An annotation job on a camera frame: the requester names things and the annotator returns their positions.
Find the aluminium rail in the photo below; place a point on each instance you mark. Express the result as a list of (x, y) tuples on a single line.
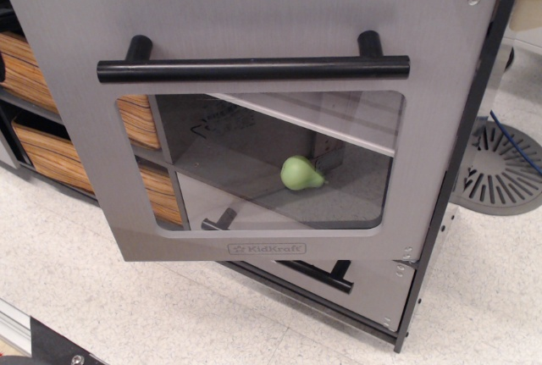
[(15, 330)]

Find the wood grain bin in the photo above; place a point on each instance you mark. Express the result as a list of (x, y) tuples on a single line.
[(24, 79), (52, 154)]

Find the black drawer handle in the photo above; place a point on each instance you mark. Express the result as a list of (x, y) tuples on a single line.
[(335, 278)]

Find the green toy pear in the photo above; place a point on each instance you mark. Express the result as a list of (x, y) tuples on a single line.
[(298, 173)]

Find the black oven door handle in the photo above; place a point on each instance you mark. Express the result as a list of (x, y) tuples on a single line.
[(139, 67)]

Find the lower wood grain bin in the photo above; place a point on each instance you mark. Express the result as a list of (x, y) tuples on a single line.
[(52, 154)]

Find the grey oven rack shelf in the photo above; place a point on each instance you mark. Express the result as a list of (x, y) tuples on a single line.
[(368, 119)]

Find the black base plate with screw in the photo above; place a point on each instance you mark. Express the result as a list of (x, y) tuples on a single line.
[(50, 347)]

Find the upper wood grain bin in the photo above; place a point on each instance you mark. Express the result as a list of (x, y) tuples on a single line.
[(24, 79)]

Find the grey round slotted base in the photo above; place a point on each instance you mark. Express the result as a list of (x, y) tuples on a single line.
[(502, 175)]

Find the grey toy oven door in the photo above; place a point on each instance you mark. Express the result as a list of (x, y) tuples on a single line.
[(423, 149)]

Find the grey lower oven drawer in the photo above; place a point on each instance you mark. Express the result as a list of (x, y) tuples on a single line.
[(379, 292)]

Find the black toy kitchen frame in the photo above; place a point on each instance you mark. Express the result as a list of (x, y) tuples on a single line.
[(466, 136)]

